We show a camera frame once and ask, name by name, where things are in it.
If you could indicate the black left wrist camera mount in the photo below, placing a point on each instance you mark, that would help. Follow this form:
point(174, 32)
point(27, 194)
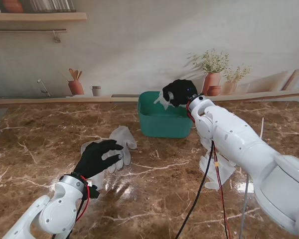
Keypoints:
point(93, 191)

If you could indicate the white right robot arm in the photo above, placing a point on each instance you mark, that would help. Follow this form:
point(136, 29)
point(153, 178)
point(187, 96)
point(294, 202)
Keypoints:
point(239, 144)

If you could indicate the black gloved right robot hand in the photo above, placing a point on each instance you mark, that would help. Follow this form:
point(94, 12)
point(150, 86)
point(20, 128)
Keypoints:
point(182, 92)

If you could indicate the printed kitchen scene backdrop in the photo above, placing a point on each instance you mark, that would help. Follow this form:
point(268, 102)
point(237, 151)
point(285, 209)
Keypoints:
point(149, 37)

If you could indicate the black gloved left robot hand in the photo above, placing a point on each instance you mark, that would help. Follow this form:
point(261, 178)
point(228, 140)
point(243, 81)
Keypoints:
point(92, 161)

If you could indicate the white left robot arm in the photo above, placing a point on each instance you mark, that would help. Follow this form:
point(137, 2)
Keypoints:
point(57, 206)

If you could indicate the green plastic basket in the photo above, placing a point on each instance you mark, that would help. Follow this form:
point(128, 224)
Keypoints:
point(164, 124)

